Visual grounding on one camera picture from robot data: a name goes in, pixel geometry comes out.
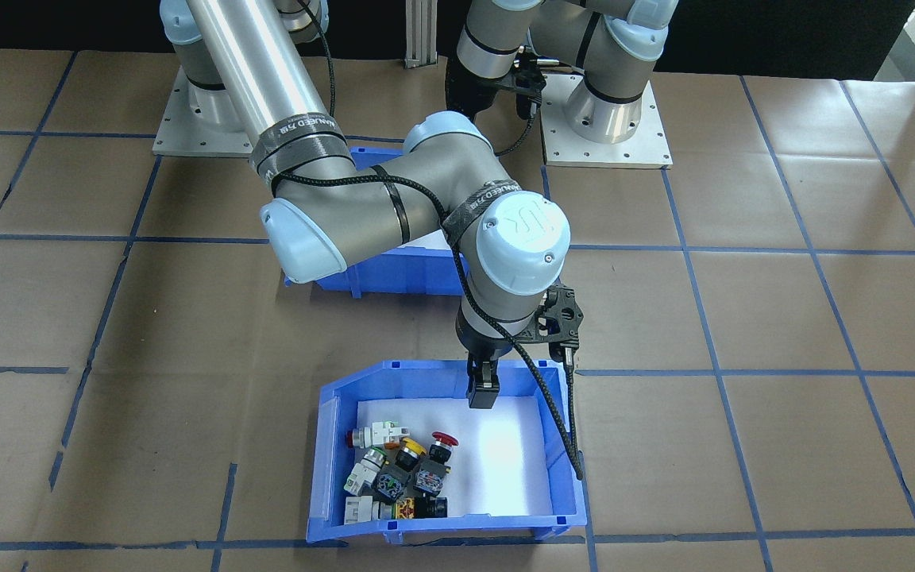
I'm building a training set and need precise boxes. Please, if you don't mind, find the blue plastic battery bin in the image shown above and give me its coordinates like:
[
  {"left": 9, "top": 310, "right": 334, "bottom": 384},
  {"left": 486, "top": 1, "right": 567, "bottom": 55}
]
[{"left": 284, "top": 145, "right": 470, "bottom": 301}]

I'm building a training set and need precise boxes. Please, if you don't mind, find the white foam pad, battery bin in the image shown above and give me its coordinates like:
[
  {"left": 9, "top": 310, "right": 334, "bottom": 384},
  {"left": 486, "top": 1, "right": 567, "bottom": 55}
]
[{"left": 394, "top": 230, "right": 454, "bottom": 252}]

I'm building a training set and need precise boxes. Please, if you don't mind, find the red mushroom push button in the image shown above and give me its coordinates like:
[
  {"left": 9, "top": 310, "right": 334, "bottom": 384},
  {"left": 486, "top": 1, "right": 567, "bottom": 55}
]
[{"left": 414, "top": 432, "right": 460, "bottom": 495}]

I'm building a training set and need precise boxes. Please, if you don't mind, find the yellow mushroom push button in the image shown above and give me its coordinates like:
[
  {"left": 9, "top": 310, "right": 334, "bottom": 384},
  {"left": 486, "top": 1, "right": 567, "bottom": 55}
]
[{"left": 374, "top": 437, "right": 427, "bottom": 500}]

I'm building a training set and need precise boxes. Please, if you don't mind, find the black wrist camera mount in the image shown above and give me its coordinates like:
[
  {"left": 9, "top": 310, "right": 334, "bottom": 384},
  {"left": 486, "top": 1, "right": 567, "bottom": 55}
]
[
  {"left": 535, "top": 286, "right": 585, "bottom": 365},
  {"left": 505, "top": 49, "right": 550, "bottom": 104}
]

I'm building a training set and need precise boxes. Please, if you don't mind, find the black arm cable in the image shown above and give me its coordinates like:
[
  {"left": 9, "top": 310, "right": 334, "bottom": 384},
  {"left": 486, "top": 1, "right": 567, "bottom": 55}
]
[
  {"left": 263, "top": 0, "right": 585, "bottom": 481},
  {"left": 493, "top": 75, "right": 547, "bottom": 157}
]

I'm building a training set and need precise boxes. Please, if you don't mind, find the aluminium profile post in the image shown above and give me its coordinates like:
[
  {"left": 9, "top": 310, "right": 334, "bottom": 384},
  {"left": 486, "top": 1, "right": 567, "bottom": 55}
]
[{"left": 404, "top": 0, "right": 440, "bottom": 69}]

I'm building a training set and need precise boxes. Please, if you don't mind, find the white switch with red lamp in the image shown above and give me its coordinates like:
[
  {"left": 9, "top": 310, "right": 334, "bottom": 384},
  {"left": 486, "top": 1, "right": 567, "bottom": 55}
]
[{"left": 345, "top": 421, "right": 412, "bottom": 450}]

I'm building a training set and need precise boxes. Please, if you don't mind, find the black switch with yellow block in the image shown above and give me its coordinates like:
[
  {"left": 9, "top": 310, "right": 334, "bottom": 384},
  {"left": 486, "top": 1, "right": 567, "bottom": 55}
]
[{"left": 394, "top": 496, "right": 450, "bottom": 521}]

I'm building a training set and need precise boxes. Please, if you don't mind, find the blue plastic switch bin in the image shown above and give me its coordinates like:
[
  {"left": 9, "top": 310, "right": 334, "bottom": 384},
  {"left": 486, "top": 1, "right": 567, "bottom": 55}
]
[{"left": 306, "top": 359, "right": 588, "bottom": 546}]

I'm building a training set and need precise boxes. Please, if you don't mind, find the white switch with green ring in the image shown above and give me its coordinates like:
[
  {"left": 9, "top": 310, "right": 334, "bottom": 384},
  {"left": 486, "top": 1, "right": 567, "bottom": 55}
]
[
  {"left": 343, "top": 496, "right": 396, "bottom": 526},
  {"left": 345, "top": 447, "right": 388, "bottom": 495}
]

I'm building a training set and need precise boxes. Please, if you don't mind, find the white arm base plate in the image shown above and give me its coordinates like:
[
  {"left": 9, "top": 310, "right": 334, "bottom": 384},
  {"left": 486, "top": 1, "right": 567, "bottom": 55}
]
[
  {"left": 541, "top": 73, "right": 673, "bottom": 169},
  {"left": 153, "top": 68, "right": 268, "bottom": 157}
]

